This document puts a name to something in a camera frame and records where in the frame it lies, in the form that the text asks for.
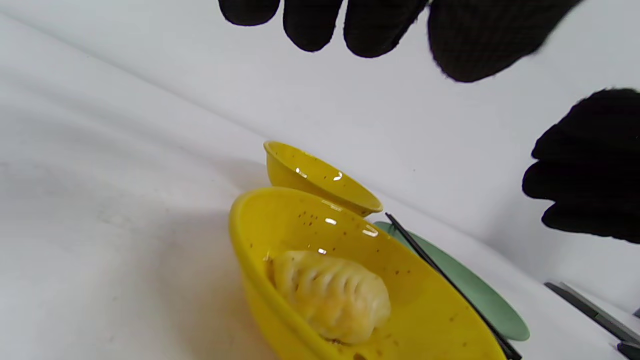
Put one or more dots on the person's left hand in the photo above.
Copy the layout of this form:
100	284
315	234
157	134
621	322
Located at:
465	35

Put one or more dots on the person's right hand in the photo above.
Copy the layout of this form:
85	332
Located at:
595	165

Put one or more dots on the black chopstick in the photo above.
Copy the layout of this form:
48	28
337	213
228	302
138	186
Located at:
502	345
426	257

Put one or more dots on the yellow speckled dumpling bowl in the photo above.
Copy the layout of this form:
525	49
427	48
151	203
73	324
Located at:
425	310

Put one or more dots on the pale pleated dumpling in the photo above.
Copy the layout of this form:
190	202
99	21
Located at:
330	295

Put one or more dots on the yellow sauce bowl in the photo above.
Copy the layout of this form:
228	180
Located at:
310	180

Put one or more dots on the dark grey object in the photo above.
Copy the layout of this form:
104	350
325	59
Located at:
600	315

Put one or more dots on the green round plate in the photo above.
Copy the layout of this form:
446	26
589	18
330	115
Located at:
475	290

